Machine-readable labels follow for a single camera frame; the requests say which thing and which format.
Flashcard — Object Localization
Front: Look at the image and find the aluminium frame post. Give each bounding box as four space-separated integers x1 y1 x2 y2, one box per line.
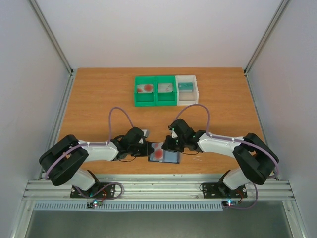
27 0 74 76
243 0 290 77

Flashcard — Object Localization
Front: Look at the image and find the right controller board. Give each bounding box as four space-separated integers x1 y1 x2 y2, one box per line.
222 200 241 207

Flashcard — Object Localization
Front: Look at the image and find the blue leather card holder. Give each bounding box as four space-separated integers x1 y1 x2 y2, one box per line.
161 150 180 164

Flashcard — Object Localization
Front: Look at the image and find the grey white card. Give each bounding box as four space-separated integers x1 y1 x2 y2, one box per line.
158 83 173 93

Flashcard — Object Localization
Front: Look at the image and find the left green bin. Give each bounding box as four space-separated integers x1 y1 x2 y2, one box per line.
134 76 156 107

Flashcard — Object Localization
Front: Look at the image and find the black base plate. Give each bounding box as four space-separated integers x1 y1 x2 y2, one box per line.
70 183 116 199
199 182 248 199

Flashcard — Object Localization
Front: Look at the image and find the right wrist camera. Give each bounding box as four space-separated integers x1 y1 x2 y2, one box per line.
171 130 178 139

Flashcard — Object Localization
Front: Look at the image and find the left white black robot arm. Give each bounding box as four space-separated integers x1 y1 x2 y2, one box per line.
39 127 154 198

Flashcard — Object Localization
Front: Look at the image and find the grey slotted cable duct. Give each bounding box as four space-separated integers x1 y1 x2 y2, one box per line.
33 201 223 212

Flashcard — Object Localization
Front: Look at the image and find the middle green bin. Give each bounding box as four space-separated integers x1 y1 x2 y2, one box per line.
155 75 178 106

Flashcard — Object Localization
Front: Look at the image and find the controller board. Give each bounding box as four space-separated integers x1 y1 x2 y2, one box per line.
222 200 241 207
86 201 103 209

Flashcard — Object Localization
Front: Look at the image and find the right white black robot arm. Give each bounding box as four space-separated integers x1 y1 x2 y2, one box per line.
162 119 279 198

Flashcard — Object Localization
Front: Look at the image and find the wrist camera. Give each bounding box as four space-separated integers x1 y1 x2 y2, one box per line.
171 130 178 139
139 129 150 144

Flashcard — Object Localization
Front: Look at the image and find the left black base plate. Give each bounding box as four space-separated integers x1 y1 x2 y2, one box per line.
70 183 116 199

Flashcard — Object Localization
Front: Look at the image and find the aluminium front rail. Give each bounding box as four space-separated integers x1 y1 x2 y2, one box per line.
22 174 295 201

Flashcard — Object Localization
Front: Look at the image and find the left controller board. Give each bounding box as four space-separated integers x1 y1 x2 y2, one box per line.
86 201 103 209

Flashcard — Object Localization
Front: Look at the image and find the right aluminium frame post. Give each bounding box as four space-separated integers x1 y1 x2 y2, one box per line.
243 0 290 77

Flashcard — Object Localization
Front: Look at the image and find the green bin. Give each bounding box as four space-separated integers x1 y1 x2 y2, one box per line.
155 75 178 106
134 76 156 107

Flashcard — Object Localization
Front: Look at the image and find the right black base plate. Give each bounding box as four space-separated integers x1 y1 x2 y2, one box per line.
199 182 248 199

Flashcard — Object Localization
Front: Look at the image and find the card with red circles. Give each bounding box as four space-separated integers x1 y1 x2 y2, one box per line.
137 84 154 94

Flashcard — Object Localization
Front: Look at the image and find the left aluminium frame post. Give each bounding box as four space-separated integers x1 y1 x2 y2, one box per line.
27 0 74 76

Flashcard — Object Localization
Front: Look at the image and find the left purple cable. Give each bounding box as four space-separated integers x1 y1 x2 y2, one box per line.
44 107 133 181

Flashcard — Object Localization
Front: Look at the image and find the white bin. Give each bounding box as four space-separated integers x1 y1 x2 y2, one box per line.
175 75 199 106

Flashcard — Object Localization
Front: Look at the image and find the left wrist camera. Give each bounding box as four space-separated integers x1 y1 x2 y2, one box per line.
139 129 150 144

